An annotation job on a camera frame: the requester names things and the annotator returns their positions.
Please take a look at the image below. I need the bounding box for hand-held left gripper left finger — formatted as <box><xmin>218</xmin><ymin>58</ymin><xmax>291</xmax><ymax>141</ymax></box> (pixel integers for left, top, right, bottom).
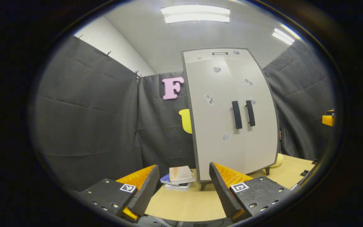
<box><xmin>74</xmin><ymin>165</ymin><xmax>160</xmax><ymax>224</ymax></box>

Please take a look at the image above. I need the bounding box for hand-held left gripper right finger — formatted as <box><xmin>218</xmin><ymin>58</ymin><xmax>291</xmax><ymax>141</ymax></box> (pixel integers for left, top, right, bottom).
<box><xmin>209</xmin><ymin>162</ymin><xmax>292</xmax><ymax>223</ymax></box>

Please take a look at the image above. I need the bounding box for white shoe cabinet door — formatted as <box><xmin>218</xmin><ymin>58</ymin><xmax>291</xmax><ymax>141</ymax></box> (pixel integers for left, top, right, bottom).
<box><xmin>184</xmin><ymin>58</ymin><xmax>246</xmax><ymax>182</ymax></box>
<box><xmin>227</xmin><ymin>57</ymin><xmax>279</xmax><ymax>175</ymax></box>

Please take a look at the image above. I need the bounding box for white shoe cabinet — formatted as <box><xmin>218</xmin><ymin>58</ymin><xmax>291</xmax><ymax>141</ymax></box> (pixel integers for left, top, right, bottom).
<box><xmin>181</xmin><ymin>48</ymin><xmax>279</xmax><ymax>191</ymax></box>

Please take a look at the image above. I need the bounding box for white orange book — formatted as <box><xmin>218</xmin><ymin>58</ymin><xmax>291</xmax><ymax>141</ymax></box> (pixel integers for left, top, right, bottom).
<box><xmin>169</xmin><ymin>166</ymin><xmax>196</xmax><ymax>185</ymax></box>

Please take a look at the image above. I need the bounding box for black backdrop cloth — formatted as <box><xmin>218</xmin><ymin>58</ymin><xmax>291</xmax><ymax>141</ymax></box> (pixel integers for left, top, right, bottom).
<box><xmin>32</xmin><ymin>35</ymin><xmax>336</xmax><ymax>191</ymax></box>

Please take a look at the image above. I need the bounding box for small ceiling light panel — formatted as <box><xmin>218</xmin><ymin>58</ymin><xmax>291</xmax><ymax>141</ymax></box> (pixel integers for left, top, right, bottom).
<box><xmin>272</xmin><ymin>28</ymin><xmax>295</xmax><ymax>45</ymax></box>

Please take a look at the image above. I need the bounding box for large ceiling light panel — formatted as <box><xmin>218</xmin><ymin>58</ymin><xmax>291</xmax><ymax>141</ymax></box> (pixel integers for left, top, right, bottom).
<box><xmin>161</xmin><ymin>5</ymin><xmax>231</xmax><ymax>24</ymax></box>

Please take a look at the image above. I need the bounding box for black door handle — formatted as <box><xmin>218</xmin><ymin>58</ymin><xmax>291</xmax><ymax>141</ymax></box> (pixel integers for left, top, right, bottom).
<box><xmin>232</xmin><ymin>101</ymin><xmax>243</xmax><ymax>130</ymax></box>
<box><xmin>245</xmin><ymin>100</ymin><xmax>256</xmax><ymax>127</ymax></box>

